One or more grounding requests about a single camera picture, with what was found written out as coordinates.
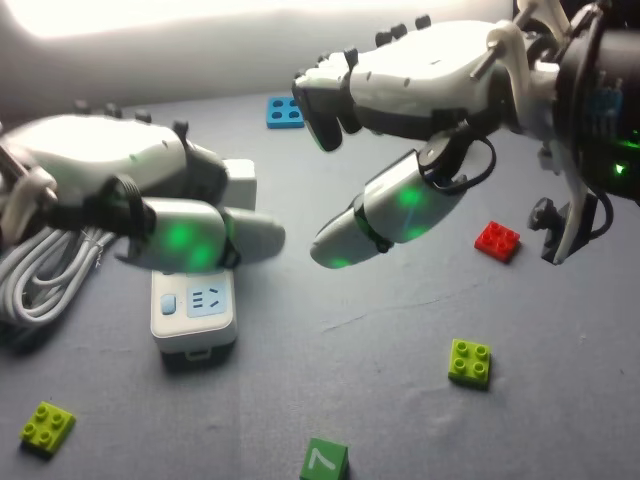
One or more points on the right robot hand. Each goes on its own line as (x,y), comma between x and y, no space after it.
(425,70)

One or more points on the white charger block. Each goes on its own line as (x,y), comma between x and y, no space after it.
(242,187)

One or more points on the white power strip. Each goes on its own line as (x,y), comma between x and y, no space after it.
(195,325)

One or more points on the blue four-hole foam block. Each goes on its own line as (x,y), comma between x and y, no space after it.
(285,123)

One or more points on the red studded brick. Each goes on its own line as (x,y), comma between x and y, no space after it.
(497,245)

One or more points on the grey table cloth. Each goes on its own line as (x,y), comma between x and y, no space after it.
(350,325)

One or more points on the green studded brick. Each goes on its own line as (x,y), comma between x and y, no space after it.
(47,432)
(470,370)

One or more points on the green number seven cube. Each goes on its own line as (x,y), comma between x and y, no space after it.
(325,462)

